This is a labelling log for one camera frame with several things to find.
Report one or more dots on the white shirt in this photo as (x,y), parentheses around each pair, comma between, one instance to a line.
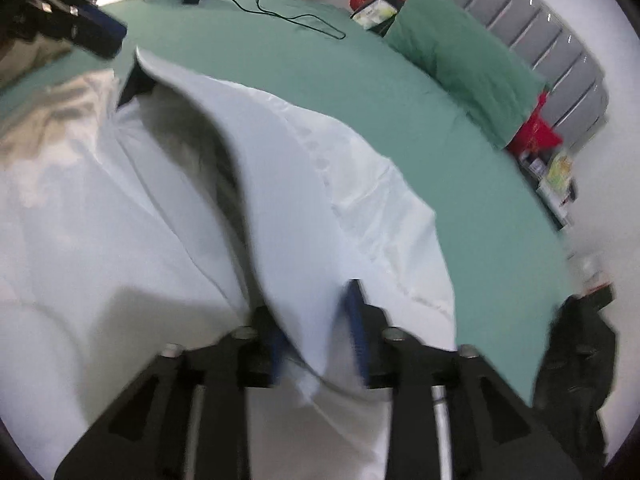
(150,210)

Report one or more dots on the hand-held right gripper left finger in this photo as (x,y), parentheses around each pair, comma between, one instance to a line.
(273,357)

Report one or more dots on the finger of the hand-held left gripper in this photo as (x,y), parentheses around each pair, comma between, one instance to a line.
(100,27)

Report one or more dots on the green yellow snack bag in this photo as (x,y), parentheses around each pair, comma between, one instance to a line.
(560,172)

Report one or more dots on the small red pillow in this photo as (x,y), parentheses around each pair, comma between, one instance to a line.
(537,132)

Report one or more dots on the black backpack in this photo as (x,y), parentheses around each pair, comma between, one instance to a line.
(575,360)

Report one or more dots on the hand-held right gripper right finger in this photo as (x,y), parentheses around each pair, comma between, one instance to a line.
(356,330)

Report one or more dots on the white yellow packet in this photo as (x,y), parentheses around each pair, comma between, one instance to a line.
(372,14)

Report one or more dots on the green pillow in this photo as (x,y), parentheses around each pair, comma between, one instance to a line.
(460,60)

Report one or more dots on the grey padded headboard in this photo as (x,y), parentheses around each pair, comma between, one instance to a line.
(550,25)

